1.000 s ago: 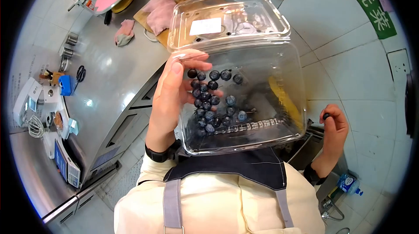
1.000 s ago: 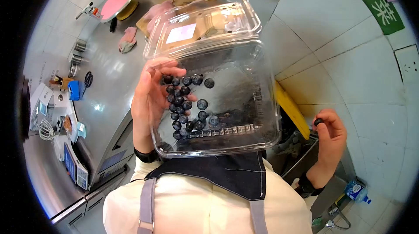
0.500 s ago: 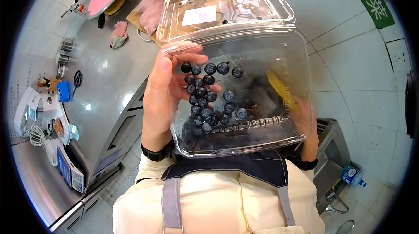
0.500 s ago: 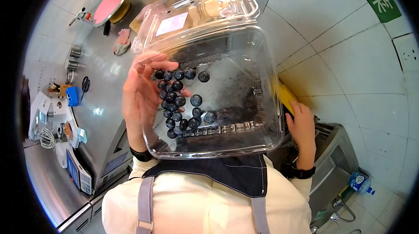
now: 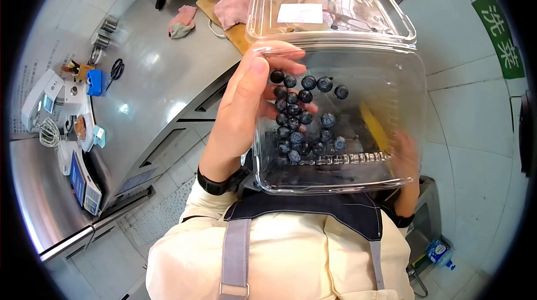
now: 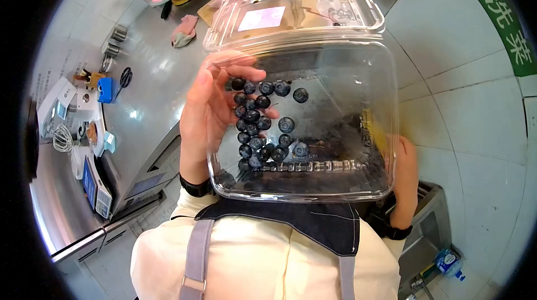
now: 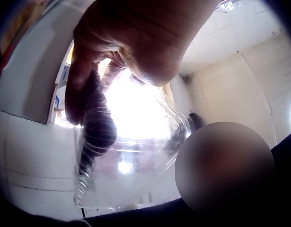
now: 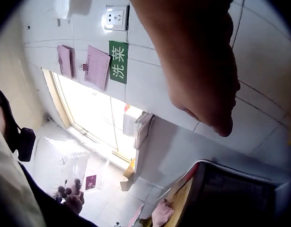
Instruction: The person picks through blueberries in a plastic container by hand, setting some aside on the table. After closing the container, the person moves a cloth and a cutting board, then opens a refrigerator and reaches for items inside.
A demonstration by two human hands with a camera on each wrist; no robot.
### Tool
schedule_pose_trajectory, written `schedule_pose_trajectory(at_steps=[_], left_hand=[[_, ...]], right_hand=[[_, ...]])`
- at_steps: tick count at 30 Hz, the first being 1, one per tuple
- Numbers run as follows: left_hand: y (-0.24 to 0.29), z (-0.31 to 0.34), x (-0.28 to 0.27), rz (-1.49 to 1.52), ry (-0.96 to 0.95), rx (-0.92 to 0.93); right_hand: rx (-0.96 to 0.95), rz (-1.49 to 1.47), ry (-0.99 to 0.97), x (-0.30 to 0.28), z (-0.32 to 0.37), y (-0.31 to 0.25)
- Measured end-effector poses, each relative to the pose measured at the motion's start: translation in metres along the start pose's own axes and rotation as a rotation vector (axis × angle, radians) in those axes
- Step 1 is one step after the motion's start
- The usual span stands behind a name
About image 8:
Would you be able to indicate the white wall cabinet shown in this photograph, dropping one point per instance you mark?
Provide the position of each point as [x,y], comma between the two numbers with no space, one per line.
[159,146]

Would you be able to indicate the person's body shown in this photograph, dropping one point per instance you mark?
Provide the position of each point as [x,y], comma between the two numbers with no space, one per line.
[15,189]

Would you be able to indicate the brown cardboard piece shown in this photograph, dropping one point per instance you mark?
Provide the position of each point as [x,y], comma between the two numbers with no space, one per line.
[127,177]

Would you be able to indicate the person's right hand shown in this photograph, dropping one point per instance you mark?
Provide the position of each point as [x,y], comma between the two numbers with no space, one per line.
[192,59]

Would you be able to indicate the stack of white boxes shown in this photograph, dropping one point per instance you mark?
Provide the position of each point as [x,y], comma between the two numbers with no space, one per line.
[133,125]

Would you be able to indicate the white wall socket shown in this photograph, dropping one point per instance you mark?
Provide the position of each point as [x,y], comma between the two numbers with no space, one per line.
[116,18]

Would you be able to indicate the green wall sign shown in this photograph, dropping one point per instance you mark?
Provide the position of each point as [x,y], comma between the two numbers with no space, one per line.
[118,62]

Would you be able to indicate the clear plastic bags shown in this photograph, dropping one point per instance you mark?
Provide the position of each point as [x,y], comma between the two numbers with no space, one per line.
[70,163]

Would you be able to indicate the white plastic bag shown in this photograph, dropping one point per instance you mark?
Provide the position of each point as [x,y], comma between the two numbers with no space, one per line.
[72,7]

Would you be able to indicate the pink clipped paper pad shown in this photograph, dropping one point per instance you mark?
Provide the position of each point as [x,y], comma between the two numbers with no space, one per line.
[65,61]
[97,67]

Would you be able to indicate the pink raw meat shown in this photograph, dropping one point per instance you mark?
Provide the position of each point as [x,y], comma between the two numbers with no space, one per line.
[162,211]

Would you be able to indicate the person's right fingers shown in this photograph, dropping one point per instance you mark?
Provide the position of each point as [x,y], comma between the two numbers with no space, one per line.
[221,125]

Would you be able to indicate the bright window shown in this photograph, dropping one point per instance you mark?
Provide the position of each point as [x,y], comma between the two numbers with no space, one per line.
[88,111]

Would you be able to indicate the wooden cutting board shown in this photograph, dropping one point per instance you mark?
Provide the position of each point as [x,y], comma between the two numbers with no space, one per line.
[182,196]

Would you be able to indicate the pile of dark purple vegetables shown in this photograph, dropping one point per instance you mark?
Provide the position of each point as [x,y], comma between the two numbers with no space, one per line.
[70,194]

